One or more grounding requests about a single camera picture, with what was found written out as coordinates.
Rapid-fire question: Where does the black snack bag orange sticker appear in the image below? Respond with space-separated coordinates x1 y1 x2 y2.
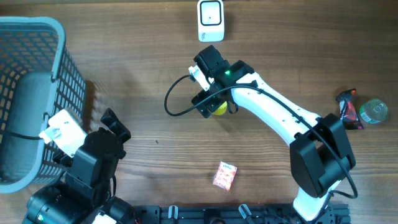
336 88 364 130

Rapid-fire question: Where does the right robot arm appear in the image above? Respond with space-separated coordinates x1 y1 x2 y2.
188 45 356 223

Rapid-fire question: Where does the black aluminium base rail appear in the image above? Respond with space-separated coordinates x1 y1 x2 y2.
130 203 351 224

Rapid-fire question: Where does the yellow plastic jar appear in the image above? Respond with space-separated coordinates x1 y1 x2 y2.
212 101 228 116

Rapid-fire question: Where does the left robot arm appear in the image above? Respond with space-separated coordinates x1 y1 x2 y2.
23 108 137 223

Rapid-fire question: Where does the white barcode scanner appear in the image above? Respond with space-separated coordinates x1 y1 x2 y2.
197 0 225 42

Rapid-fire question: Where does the black left camera cable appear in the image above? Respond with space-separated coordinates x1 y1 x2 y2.
0 129 43 141

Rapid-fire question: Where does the red tissue packet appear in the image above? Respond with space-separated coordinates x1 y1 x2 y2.
212 162 237 191

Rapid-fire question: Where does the grey plastic mesh basket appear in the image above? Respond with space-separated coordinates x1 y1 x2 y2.
1 16 86 194

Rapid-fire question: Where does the round metal tin can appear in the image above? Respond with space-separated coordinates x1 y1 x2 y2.
359 99 388 124

